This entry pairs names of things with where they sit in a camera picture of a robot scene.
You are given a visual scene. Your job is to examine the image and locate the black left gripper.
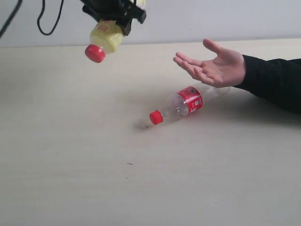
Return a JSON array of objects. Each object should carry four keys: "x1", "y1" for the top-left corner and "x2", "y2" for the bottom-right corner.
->
[{"x1": 81, "y1": 0, "x2": 146, "y2": 36}]

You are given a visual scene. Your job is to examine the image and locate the yellow bottle red cap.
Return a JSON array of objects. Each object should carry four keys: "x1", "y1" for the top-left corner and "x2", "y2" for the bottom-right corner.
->
[{"x1": 84, "y1": 0, "x2": 148, "y2": 64}]

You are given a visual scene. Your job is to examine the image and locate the black sleeved forearm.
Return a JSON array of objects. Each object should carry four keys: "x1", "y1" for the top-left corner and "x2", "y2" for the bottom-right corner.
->
[{"x1": 236, "y1": 55, "x2": 301, "y2": 114}]

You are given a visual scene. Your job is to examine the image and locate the clear bottle red label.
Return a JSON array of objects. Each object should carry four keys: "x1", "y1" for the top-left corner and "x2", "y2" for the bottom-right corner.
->
[{"x1": 149, "y1": 83, "x2": 230, "y2": 125}]

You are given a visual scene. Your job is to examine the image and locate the open bare human hand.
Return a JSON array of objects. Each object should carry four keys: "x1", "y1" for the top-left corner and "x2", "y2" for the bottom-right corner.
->
[{"x1": 173, "y1": 39, "x2": 246, "y2": 88}]

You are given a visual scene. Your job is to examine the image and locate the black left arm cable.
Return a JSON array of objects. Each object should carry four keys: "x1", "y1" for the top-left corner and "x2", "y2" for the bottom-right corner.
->
[{"x1": 0, "y1": 0, "x2": 64, "y2": 38}]

